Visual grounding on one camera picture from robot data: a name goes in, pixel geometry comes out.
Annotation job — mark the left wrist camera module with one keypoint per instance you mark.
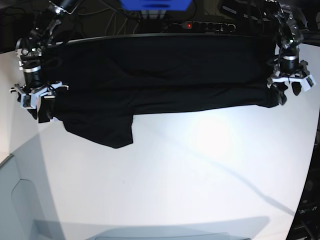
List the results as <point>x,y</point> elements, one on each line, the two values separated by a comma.
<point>307,83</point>

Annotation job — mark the black equipment box with lettering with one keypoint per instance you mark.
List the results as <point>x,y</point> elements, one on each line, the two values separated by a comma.
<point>306,222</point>

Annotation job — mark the black power strip red switch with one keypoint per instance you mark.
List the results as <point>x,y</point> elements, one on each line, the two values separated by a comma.
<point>200,27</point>

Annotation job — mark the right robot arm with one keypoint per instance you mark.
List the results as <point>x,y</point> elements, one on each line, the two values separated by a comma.
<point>30,50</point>

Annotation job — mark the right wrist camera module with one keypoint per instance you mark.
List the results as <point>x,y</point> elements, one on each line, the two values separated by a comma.
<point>26,102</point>

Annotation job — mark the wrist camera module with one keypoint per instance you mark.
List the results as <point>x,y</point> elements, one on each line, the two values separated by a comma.
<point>307,83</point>
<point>26,102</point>

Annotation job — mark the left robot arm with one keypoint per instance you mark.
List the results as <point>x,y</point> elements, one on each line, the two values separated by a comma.
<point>287,66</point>

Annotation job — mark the black T-shirt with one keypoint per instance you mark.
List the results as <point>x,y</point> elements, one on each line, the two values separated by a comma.
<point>112,80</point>

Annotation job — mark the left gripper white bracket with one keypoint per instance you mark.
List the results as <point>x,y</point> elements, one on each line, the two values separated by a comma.
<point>277,79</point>

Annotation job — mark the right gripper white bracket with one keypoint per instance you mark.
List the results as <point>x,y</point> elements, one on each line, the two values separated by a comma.
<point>47,93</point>

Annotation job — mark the blue plastic box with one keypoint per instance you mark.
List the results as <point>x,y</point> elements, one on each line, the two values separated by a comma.
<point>157,5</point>

